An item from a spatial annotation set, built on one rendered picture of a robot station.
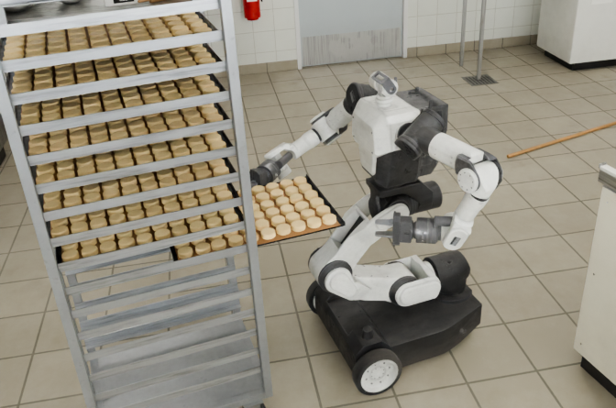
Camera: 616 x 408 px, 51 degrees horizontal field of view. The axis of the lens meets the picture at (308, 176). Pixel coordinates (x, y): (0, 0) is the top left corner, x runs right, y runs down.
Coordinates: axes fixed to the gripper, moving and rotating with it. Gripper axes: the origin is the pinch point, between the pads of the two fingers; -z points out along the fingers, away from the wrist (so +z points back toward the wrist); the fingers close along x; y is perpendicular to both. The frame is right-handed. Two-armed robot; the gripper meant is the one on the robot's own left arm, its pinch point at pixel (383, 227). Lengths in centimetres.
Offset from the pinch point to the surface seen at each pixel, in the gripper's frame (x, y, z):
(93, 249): 10, 37, -87
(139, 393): -63, 26, -90
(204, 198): 19, 18, -56
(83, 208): 27, 41, -85
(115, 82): 63, 32, -71
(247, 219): 12.8, 19.2, -42.2
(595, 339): -57, -17, 80
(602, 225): -8, -23, 77
